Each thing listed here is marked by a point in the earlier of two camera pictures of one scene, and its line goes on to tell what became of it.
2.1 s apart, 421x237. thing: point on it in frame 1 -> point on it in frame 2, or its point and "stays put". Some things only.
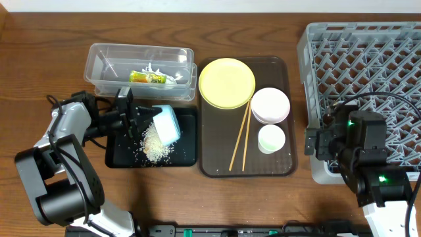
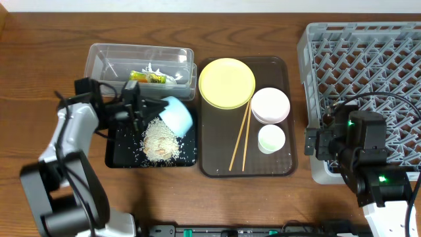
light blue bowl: x=167 y=125 -> x=177 y=116
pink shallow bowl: x=270 y=106 stays put
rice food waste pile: x=152 y=148 stays put
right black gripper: x=325 y=136 stays put
